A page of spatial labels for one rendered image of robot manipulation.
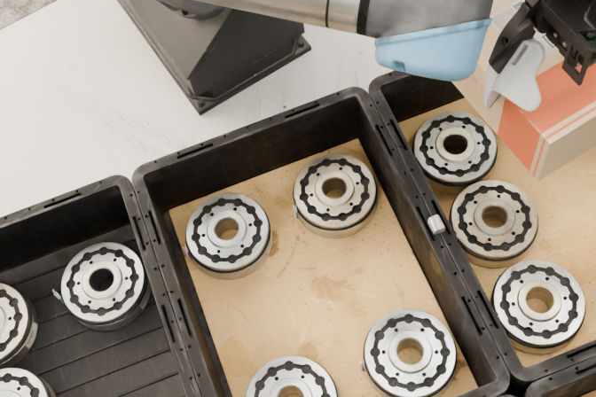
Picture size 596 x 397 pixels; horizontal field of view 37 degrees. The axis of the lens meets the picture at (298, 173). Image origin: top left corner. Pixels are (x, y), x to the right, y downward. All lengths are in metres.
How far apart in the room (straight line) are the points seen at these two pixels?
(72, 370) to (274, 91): 0.52
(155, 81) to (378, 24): 0.81
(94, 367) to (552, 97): 0.60
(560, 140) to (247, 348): 0.44
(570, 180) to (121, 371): 0.59
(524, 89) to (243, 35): 0.56
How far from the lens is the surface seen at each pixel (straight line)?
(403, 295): 1.07
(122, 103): 1.40
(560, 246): 1.11
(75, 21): 1.52
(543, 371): 0.95
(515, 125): 0.87
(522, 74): 0.82
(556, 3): 0.77
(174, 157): 1.06
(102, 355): 1.10
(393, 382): 1.01
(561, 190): 1.14
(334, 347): 1.05
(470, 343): 0.99
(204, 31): 1.25
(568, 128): 0.84
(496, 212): 1.10
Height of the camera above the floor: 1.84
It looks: 62 degrees down
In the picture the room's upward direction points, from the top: 11 degrees counter-clockwise
